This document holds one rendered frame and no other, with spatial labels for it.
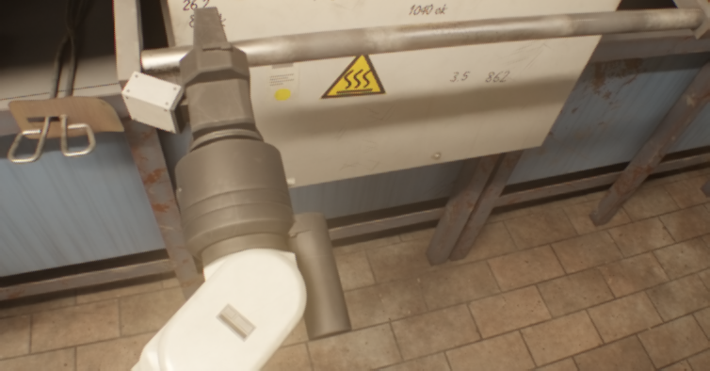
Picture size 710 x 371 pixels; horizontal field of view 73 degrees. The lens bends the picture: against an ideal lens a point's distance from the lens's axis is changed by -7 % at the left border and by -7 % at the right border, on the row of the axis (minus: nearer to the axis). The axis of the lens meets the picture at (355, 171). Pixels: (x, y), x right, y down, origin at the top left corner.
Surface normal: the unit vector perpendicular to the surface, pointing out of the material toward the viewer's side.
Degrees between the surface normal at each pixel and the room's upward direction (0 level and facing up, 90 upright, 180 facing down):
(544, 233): 0
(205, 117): 15
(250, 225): 60
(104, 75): 0
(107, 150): 90
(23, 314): 0
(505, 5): 90
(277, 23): 90
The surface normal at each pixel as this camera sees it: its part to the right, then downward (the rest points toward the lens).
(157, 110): -0.26, 0.86
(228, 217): -0.03, -0.36
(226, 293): 0.22, -0.41
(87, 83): 0.11, -0.62
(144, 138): 0.28, 0.77
